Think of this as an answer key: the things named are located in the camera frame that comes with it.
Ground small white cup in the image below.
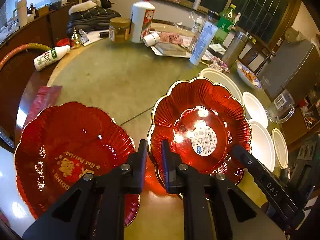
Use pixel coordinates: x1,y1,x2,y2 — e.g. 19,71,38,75
143,32,161,47

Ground red wedding plate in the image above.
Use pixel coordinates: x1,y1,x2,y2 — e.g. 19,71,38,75
14,102,140,228

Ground cluttered wooden shelf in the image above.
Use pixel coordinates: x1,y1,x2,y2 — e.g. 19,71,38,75
296,84,320,132

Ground white liquor bottle red cap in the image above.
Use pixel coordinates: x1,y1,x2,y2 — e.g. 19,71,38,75
130,0,156,43

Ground wooden chair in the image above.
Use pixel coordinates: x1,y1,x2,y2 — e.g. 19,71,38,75
240,34,272,72

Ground gold gourd ornament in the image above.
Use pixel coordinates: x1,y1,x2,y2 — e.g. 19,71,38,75
71,27,82,48

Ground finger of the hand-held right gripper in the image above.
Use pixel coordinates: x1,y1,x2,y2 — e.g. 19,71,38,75
231,145,305,227

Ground pink cloth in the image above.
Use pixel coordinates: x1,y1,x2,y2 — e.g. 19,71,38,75
149,31,193,48

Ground grey refrigerator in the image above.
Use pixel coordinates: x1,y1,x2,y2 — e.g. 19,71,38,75
256,39,320,101

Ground steel thermos flask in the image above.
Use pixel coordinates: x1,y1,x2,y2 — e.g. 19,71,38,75
221,31,248,68

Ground red and green hose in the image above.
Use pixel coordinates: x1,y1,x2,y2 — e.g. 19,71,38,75
0,43,52,71

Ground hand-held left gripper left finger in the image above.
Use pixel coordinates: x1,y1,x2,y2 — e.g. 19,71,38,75
22,139,148,240

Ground white paper plate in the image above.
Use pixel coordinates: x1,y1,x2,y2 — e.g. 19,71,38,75
242,91,268,128

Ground clear bottle black cap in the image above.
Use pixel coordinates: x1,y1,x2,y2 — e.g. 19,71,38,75
189,10,221,53

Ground black quilted fur-trimmed coat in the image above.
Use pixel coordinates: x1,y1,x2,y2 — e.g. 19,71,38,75
66,0,122,35

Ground white lotion tube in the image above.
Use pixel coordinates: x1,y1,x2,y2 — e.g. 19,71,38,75
189,21,218,66

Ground white paper cards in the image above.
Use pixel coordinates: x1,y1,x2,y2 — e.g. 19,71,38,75
79,29,110,46

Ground white milk bottle green label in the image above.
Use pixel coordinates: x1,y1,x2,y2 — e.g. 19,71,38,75
34,44,71,72

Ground brown jar gold lid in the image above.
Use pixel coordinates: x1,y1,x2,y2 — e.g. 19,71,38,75
109,17,131,43

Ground wooden sideboard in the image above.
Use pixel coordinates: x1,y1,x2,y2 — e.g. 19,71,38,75
0,1,77,55

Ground white tumbler with handle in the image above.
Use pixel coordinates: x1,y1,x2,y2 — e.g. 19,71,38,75
13,0,28,28

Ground dark barred window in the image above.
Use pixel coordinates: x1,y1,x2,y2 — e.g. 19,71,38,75
150,0,302,45

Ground large white disposable plate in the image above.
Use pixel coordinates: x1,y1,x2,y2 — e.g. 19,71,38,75
199,67,243,104

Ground green soda bottle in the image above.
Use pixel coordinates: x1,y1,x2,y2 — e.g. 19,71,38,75
212,4,237,46

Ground pile of pink wrapped candies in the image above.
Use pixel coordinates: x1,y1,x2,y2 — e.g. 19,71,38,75
209,56,231,74

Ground ribbed white disposable bowl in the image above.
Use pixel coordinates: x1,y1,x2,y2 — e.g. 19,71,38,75
271,128,289,169

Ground blue patterned bowl with food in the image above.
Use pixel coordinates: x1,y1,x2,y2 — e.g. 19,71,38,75
236,62,262,89

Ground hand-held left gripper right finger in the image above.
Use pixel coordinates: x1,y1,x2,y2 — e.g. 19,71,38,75
161,140,286,240

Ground red scalloped plate with label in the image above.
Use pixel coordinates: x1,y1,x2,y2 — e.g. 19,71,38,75
147,77,252,197

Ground clear glass mug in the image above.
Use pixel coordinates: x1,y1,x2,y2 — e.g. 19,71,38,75
265,91,295,124

